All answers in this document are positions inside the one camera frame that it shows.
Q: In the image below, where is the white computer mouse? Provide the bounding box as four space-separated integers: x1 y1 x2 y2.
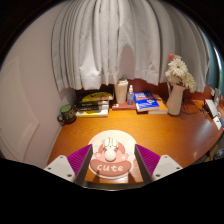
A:
101 137 120 162

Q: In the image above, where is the black spine book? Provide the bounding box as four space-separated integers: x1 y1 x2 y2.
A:
75 101 110 112

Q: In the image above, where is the orange cover book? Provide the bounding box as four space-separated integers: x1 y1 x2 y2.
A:
153 93 169 112

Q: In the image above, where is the blue cover book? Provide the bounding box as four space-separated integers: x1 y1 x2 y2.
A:
133 90 160 113

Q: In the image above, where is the pink cartoon mouse pad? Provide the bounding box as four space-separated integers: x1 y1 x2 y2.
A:
87 129 138 181

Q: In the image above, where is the white flower bouquet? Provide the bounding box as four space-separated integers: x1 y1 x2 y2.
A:
164 53 197 94

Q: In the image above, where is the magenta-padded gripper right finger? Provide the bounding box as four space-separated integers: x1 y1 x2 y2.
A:
134 144 184 184

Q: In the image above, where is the white ceramic jug vase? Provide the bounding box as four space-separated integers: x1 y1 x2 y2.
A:
165 81 186 116

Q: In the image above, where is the cream tumbler cup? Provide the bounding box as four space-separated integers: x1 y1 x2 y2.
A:
114 78 129 105

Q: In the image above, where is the red notebook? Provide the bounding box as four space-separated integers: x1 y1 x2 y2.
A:
111 101 137 111

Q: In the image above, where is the green mug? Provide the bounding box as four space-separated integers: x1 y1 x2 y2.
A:
57 104 78 125

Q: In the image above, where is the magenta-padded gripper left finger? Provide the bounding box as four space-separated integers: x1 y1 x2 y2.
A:
43 144 94 187

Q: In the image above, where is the black cable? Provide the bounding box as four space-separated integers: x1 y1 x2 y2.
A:
181 99 205 116

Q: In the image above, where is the white curtain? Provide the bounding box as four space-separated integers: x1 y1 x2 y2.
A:
50 0 211 93

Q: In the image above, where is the window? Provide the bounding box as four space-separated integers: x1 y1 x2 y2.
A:
206 33 224 94

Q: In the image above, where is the thick white book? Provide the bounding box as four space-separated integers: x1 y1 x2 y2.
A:
147 108 169 116

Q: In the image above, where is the clear small spray bottle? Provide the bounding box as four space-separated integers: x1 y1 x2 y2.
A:
126 84 135 106

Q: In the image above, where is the silver laptop on stand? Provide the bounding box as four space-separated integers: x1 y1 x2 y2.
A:
204 98 219 119

